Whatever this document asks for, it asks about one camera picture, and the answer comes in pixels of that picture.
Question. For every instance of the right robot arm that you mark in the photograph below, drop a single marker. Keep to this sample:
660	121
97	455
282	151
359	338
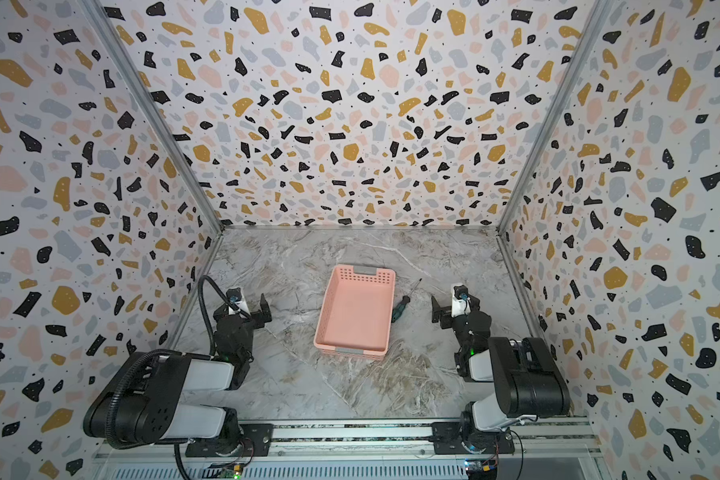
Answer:
527	384

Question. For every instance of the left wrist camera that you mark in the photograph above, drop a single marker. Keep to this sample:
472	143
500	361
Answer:
242	311

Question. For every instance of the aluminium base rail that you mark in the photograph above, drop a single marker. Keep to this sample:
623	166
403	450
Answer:
557	448

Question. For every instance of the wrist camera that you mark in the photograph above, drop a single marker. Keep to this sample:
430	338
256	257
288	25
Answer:
242	311
460	303

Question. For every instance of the pink perforated plastic bin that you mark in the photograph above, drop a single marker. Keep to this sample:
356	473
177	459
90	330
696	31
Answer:
355	317

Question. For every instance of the right aluminium corner post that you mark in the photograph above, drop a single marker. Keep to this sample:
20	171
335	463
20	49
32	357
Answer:
592	26

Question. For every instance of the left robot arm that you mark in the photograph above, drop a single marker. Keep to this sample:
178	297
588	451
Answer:
142	404

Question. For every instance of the white ventilated cover strip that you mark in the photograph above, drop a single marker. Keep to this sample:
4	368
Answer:
337	470

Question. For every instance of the green handled screwdriver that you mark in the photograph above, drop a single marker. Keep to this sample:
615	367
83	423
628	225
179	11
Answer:
400	307

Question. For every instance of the aluminium corner post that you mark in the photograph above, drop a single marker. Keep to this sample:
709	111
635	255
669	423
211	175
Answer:
592	26
95	14

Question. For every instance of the left aluminium corner post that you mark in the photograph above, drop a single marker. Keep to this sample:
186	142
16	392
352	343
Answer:
95	14

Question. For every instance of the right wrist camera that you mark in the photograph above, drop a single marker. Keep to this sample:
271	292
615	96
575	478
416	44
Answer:
460	303

